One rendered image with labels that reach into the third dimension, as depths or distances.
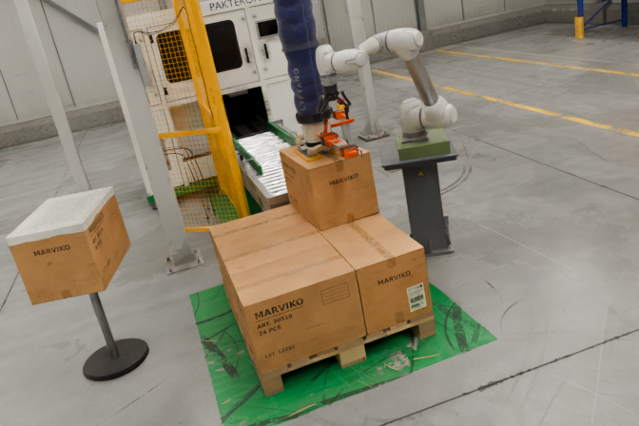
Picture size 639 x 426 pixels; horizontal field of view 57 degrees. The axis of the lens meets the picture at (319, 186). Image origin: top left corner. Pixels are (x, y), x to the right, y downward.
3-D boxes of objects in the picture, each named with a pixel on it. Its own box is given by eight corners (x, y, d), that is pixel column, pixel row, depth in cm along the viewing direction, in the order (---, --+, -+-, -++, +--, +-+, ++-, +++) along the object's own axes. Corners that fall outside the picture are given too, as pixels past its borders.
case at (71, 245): (68, 257, 371) (48, 198, 358) (131, 244, 371) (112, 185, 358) (31, 305, 314) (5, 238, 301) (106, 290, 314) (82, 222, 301)
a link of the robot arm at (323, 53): (314, 76, 319) (333, 75, 311) (309, 48, 314) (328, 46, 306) (326, 71, 327) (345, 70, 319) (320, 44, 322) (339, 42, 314)
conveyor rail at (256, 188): (221, 155, 629) (216, 138, 623) (225, 153, 631) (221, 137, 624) (272, 223, 419) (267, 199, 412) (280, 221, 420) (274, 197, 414)
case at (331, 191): (290, 204, 408) (278, 149, 395) (341, 188, 420) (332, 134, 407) (320, 231, 354) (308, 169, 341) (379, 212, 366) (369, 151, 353)
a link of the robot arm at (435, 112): (433, 116, 400) (463, 116, 386) (424, 133, 392) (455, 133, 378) (391, 24, 353) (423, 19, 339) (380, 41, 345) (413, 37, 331)
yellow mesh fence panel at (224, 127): (170, 244, 525) (99, 3, 456) (176, 240, 534) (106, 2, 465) (256, 242, 493) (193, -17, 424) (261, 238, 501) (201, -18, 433)
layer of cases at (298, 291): (222, 279, 409) (208, 227, 396) (353, 238, 433) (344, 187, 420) (261, 374, 300) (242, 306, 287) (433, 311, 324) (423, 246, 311)
